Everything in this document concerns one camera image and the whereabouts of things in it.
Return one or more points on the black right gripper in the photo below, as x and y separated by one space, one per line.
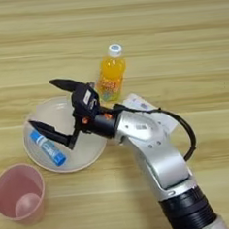
101 122

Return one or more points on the blue glue stick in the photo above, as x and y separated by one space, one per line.
49 149

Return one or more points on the pink plastic cup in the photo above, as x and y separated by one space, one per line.
11 186

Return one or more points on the orange juice bottle white cap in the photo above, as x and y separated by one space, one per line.
111 74

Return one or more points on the white flat remote-like device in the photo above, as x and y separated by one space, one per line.
135 101

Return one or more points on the beige round plate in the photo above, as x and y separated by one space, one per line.
60 117

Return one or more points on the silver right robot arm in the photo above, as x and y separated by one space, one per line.
161 155

